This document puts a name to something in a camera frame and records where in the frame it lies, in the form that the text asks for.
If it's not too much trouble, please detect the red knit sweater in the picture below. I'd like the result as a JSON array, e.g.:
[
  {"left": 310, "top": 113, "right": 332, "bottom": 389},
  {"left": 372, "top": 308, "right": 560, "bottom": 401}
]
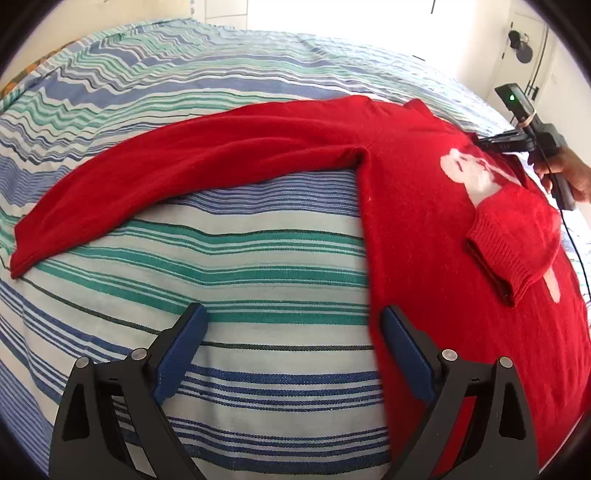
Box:
[{"left": 1, "top": 96, "right": 590, "bottom": 479}]

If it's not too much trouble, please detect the person right hand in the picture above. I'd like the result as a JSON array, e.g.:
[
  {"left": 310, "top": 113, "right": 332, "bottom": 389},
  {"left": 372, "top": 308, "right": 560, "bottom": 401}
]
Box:
[{"left": 528, "top": 146, "right": 591, "bottom": 203}]

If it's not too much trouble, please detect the black hat on door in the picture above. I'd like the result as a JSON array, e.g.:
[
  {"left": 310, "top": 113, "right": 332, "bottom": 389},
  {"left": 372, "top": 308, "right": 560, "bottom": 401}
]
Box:
[{"left": 508, "top": 29, "right": 533, "bottom": 64}]

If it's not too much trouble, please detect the white room door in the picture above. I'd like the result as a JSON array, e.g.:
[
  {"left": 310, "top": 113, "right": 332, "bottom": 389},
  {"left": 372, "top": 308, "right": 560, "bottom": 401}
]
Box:
[{"left": 487, "top": 11, "right": 551, "bottom": 115}]

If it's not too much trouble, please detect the white built-in wardrobe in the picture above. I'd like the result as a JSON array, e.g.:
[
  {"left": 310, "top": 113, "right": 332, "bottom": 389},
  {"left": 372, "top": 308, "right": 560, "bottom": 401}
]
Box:
[{"left": 191, "top": 0, "right": 480, "bottom": 60}]

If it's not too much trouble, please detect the striped blue green bedspread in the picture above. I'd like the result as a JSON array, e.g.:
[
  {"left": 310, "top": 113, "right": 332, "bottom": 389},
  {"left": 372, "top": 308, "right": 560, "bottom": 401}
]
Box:
[{"left": 1, "top": 20, "right": 590, "bottom": 479}]

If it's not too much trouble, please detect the orange floral bed sheet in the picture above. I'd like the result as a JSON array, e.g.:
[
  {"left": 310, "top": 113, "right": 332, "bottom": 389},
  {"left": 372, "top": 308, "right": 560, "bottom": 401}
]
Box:
[{"left": 0, "top": 50, "right": 58, "bottom": 99}]

